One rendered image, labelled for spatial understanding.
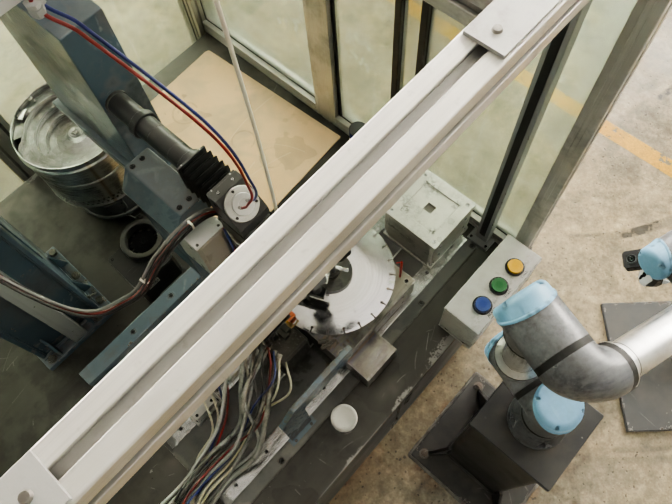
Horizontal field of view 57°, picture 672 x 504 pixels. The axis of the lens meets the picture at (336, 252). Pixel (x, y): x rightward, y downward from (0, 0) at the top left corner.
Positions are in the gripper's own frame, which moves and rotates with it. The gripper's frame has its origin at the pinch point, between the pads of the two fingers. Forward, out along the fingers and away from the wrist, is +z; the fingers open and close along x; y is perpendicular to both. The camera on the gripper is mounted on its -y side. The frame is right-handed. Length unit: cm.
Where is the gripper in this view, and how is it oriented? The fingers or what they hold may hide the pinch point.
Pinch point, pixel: (639, 280)
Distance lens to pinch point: 175.9
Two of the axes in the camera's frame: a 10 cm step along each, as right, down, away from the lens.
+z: 0.5, 4.0, 9.1
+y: 10.0, 0.1, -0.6
